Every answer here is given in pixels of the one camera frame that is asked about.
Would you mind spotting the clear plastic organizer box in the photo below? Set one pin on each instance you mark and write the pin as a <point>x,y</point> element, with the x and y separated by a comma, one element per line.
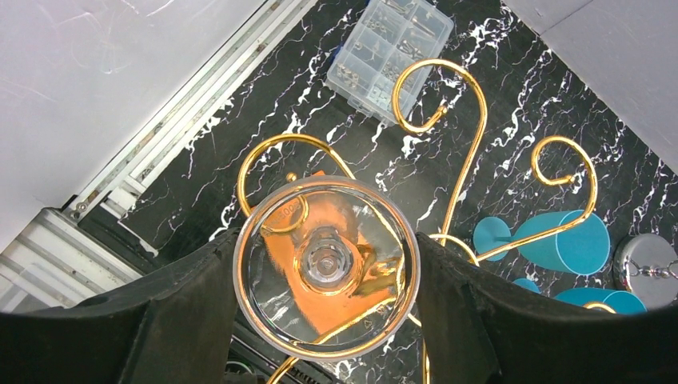
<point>389,37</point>

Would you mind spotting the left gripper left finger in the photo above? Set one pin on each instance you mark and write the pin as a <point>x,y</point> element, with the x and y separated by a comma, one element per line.
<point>173,325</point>

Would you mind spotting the silver wire glass rack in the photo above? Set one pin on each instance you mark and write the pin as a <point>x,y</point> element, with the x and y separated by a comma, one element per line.
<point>646,266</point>

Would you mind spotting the gold wire rack wooden base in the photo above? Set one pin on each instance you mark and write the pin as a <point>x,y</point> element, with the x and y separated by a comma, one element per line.
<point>444,236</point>

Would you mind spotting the upright blue wine glass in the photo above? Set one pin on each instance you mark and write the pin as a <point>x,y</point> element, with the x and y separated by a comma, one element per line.
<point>582,250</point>

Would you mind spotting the blue wine glass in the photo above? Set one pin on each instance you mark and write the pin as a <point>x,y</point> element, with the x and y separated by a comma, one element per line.
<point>582,250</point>
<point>558,296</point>

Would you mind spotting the aluminium base frame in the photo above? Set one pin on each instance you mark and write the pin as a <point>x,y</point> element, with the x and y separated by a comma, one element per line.
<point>53,262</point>

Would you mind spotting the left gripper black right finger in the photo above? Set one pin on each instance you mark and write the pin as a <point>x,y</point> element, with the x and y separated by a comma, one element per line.
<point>481,328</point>

